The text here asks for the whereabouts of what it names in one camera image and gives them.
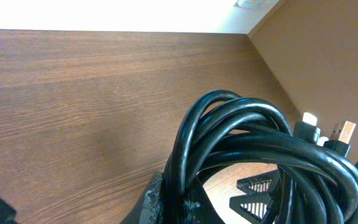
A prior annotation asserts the black usb cable bundle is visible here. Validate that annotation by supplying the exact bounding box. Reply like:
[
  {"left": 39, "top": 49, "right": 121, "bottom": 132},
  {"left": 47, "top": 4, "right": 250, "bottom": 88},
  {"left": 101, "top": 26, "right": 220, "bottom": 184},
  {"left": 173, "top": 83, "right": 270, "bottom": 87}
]
[{"left": 162, "top": 89, "right": 358, "bottom": 224}]

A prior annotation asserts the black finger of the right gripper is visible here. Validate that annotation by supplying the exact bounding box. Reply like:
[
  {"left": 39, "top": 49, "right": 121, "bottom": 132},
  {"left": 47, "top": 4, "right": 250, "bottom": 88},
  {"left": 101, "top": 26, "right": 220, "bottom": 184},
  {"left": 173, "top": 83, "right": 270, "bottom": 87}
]
[
  {"left": 229, "top": 198, "right": 275, "bottom": 224},
  {"left": 236, "top": 170, "right": 280, "bottom": 194}
]

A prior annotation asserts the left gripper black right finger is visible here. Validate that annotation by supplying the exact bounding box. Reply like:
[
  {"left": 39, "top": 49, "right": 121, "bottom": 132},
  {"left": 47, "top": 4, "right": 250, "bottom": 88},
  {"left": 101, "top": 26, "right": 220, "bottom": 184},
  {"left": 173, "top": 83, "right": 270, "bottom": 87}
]
[{"left": 122, "top": 172, "right": 224, "bottom": 224}]

